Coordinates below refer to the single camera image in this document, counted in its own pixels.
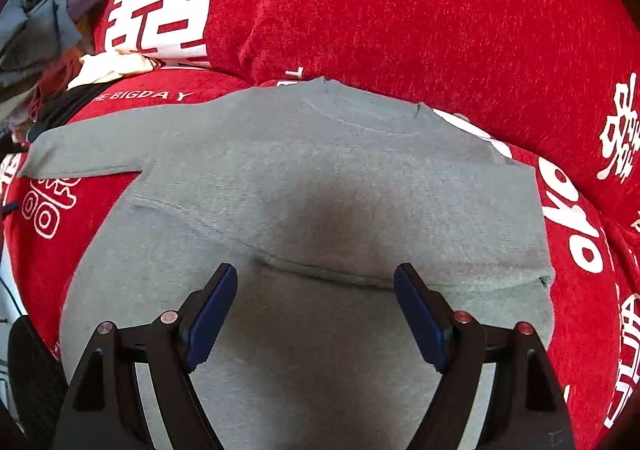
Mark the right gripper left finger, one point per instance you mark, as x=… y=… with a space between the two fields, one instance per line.
x=103 y=407

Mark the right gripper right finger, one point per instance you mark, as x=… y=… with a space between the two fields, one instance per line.
x=526 y=408

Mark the grey knit sweater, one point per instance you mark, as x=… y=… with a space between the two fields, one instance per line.
x=315 y=192

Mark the pile of dark clothes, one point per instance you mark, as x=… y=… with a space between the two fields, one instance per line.
x=35 y=35

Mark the red wedding bed cover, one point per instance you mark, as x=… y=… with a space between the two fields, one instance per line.
x=589 y=287

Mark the black garment at bedside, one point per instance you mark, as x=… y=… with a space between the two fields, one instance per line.
x=59 y=111

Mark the cream yellow cloth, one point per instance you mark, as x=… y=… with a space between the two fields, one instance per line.
x=111 y=66

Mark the red wedding quilt roll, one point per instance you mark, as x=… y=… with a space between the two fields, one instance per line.
x=557 y=77

